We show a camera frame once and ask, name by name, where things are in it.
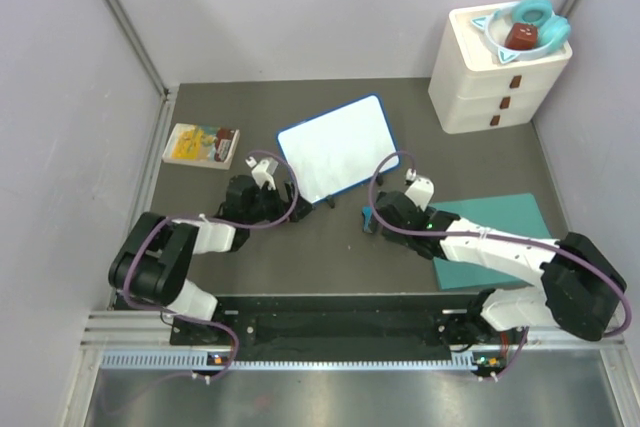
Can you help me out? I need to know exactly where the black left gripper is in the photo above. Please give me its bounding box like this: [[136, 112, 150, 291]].
[[245, 180, 314, 225]]

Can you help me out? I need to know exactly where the blue framed whiteboard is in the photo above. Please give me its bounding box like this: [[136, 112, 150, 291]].
[[276, 94, 399, 204]]

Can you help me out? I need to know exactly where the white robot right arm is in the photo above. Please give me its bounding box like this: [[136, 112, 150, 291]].
[[368, 190, 632, 343]]

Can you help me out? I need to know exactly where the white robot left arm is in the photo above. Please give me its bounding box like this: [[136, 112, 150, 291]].
[[108, 175, 313, 344]]

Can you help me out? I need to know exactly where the yellow picture book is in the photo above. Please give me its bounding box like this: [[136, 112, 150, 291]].
[[162, 123, 240, 170]]

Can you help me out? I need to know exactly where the teal foam pad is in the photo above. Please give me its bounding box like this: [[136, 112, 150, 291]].
[[427, 191, 554, 291]]

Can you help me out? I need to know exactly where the white three-drawer cabinet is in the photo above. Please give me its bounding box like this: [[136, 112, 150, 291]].
[[428, 2, 573, 134]]

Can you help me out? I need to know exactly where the brown cube toy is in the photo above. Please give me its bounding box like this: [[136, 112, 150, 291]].
[[504, 22, 538, 51]]

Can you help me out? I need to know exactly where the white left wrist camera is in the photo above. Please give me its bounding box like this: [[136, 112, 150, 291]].
[[245, 157, 279, 191]]

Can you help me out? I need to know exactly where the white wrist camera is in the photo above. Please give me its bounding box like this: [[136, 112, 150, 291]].
[[404, 169, 435, 211], [245, 157, 279, 191]]

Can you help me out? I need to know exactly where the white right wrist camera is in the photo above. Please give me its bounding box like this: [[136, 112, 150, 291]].
[[404, 169, 435, 211]]

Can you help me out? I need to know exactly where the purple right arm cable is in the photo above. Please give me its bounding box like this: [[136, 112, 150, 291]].
[[368, 150, 632, 382]]

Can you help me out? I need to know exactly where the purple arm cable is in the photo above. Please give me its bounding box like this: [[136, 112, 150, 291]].
[[368, 150, 632, 382], [121, 149, 300, 383]]

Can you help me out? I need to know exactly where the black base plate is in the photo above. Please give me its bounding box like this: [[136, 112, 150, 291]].
[[169, 293, 501, 361]]

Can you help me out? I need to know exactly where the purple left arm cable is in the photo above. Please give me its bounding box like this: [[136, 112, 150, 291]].
[[121, 149, 300, 383]]

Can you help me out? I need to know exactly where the aluminium front rail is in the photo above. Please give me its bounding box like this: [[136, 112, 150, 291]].
[[80, 308, 626, 372]]

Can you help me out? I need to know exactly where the aluminium corner post left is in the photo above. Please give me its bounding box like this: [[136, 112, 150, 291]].
[[103, 0, 169, 99]]

